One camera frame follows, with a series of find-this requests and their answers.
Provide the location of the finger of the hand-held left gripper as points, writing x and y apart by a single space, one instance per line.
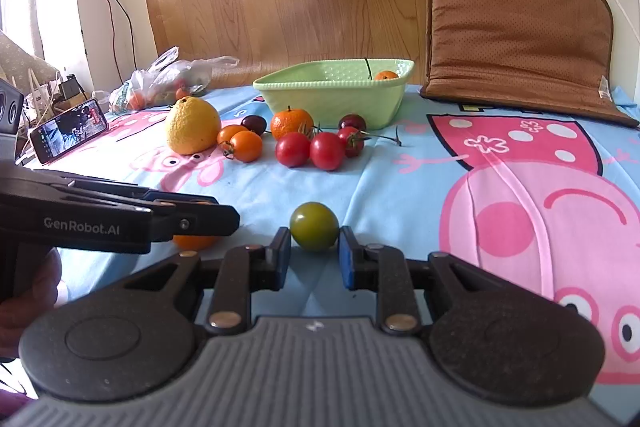
165 196
200 219

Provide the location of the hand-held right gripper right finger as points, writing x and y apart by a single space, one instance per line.
346 264

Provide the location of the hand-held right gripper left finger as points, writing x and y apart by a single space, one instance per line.
282 259

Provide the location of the orange mandarin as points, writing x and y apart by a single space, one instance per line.
195 242
386 75
291 123

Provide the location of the green tomato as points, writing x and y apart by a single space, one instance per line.
314 227

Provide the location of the large yellow lemon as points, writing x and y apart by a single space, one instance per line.
192 127

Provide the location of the orange cherry tomato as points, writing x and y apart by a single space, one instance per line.
246 146
229 135

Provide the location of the dark red cherry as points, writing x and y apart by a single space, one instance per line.
352 121
254 123

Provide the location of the red tomato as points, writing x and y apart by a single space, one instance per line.
293 149
351 141
326 151

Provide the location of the light green plastic basket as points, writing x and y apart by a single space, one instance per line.
330 99

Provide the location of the person's left hand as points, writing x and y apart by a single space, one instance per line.
47 287

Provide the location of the printed cartoon blanket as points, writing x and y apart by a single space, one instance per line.
400 217

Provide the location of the black smartphone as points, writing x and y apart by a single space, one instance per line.
70 129

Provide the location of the clear plastic container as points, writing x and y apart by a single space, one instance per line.
101 99

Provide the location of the clear plastic bag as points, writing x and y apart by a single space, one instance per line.
165 77

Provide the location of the dry tomato vine stem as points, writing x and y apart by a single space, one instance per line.
387 138

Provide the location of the black power adapter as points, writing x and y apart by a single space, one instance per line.
72 88

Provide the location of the brown seat cushion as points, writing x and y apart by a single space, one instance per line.
520 32

